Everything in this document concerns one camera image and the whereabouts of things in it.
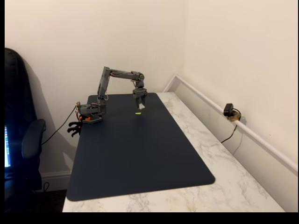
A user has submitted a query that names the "dark blue desk mat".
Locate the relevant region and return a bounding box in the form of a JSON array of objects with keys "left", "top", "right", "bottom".
[{"left": 66, "top": 92, "right": 216, "bottom": 202}]

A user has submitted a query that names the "black orange clamp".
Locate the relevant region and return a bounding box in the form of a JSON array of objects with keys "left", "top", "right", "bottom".
[
  {"left": 67, "top": 127, "right": 81, "bottom": 138},
  {"left": 68, "top": 115, "right": 91, "bottom": 129}
]

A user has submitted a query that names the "black webcam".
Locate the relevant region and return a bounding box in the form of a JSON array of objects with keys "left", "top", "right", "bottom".
[{"left": 223, "top": 103, "right": 234, "bottom": 117}]

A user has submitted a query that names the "white baseboard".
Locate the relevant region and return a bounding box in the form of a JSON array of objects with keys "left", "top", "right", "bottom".
[{"left": 41, "top": 170, "right": 72, "bottom": 192}]

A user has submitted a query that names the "black office chair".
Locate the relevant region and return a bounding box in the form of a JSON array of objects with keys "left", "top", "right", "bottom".
[{"left": 4, "top": 48, "right": 47, "bottom": 212}]

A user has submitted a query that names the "laptop screen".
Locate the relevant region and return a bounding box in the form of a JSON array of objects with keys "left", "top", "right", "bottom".
[{"left": 4, "top": 126, "right": 12, "bottom": 168}]

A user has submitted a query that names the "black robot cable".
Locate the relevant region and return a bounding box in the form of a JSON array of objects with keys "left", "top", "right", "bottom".
[{"left": 41, "top": 105, "right": 78, "bottom": 146}]

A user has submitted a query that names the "white wall rail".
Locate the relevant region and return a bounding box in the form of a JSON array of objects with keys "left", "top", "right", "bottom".
[{"left": 163, "top": 74, "right": 299, "bottom": 174}]

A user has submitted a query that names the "yellowish tape webcam mount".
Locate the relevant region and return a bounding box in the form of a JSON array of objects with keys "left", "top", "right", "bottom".
[{"left": 228, "top": 113, "right": 242, "bottom": 123}]

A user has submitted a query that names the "black webcam cable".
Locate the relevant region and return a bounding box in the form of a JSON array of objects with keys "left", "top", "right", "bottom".
[{"left": 221, "top": 108, "right": 242, "bottom": 144}]

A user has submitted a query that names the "thin white cable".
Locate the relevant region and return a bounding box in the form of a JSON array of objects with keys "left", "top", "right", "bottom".
[{"left": 232, "top": 133, "right": 245, "bottom": 156}]

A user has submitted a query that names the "black floor cable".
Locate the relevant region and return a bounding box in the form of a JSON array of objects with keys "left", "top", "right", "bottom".
[{"left": 32, "top": 182, "right": 50, "bottom": 194}]

